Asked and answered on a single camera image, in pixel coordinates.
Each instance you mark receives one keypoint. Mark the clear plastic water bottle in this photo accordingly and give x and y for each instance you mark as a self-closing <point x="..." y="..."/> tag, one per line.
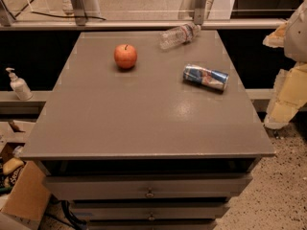
<point x="178" y="35"/>

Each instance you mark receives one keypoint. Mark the top drawer knob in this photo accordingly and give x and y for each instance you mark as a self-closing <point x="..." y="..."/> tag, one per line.
<point x="149" y="193"/>

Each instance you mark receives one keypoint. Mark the grey drawer cabinet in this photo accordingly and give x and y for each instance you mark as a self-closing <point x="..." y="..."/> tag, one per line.
<point x="107" y="134"/>

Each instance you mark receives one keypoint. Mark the cardboard box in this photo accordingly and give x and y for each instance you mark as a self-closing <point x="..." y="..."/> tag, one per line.
<point x="23" y="207"/>

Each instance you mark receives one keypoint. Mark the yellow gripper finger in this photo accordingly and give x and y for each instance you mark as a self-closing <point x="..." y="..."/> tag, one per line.
<point x="276" y="38"/>
<point x="289" y="95"/>

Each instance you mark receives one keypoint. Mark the white pump dispenser bottle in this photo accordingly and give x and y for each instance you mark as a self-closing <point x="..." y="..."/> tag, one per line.
<point x="19" y="86"/>

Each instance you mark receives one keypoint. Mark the blue silver redbull can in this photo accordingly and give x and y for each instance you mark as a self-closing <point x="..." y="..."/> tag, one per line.
<point x="207" y="77"/>

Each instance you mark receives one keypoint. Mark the yellow item in box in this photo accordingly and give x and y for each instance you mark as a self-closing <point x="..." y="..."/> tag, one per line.
<point x="11" y="165"/>

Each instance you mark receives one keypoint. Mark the drawer knob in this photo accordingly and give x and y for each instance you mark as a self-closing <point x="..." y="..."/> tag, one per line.
<point x="151" y="217"/>
<point x="149" y="193"/>

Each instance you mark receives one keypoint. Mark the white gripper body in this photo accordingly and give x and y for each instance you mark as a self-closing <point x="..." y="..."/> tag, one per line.
<point x="297" y="37"/>

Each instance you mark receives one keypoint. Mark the red apple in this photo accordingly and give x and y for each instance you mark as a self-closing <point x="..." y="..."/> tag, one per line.
<point x="125" y="56"/>

